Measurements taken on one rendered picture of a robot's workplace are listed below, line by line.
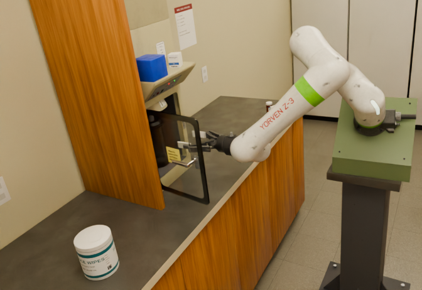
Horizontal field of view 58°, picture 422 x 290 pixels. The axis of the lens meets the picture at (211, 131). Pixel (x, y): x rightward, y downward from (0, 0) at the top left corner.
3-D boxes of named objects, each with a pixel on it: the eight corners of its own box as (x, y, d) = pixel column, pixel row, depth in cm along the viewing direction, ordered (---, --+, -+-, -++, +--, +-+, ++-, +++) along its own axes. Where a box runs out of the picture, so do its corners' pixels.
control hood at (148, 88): (137, 104, 163) (132, 81, 159) (179, 81, 187) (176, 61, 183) (158, 107, 157) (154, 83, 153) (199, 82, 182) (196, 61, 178)
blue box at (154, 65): (135, 81, 159) (130, 59, 155) (150, 74, 167) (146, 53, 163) (154, 82, 154) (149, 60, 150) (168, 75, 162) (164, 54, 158)
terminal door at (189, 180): (159, 187, 180) (142, 108, 164) (210, 205, 162) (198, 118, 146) (157, 188, 179) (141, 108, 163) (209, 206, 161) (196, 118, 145)
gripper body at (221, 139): (231, 132, 169) (213, 130, 174) (221, 140, 163) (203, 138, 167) (232, 147, 172) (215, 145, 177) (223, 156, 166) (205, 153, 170)
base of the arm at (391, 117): (416, 107, 174) (416, 101, 169) (415, 137, 169) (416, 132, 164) (354, 107, 185) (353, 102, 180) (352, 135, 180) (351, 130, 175)
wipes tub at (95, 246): (76, 274, 141) (65, 242, 135) (102, 252, 151) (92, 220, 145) (102, 285, 134) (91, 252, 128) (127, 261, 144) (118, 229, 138)
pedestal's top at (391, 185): (407, 159, 194) (408, 152, 192) (399, 192, 169) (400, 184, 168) (342, 150, 210) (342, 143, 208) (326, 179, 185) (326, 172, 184)
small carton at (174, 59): (169, 68, 172) (167, 54, 170) (173, 64, 177) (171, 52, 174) (179, 67, 171) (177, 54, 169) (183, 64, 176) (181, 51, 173)
